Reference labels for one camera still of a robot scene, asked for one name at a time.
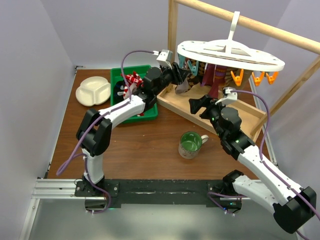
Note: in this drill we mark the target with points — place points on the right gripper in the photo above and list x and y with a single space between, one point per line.
195 104

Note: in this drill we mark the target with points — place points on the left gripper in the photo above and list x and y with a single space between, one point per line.
178 74

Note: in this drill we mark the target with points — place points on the argyle brown sock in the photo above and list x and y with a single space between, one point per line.
192 79

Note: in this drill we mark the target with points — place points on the maroon sock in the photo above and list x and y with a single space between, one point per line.
214 76

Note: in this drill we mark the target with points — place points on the red white striped sock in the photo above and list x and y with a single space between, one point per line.
134 79

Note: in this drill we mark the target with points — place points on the white round clip hanger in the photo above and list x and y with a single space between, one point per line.
230 53

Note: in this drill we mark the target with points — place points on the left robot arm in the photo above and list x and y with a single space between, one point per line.
94 133

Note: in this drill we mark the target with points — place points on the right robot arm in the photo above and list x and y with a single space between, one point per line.
290 204

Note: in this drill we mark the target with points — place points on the green enamel mug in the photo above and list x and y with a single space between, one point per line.
190 144

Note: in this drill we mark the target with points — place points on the orange clothes peg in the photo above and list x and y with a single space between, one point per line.
257 79
237 78
271 77

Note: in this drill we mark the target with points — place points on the black sock in bin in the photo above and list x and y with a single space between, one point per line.
119 90

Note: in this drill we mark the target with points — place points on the green plastic bin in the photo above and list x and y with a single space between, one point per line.
116 75

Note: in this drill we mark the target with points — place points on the white divided plate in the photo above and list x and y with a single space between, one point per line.
94 90

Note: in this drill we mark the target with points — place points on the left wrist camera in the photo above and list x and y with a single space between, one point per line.
164 57

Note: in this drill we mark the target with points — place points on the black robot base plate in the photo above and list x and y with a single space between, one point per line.
118 192

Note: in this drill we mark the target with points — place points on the wooden rack frame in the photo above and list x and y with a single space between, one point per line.
254 118

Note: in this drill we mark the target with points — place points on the aluminium frame rail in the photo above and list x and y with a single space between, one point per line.
55 213

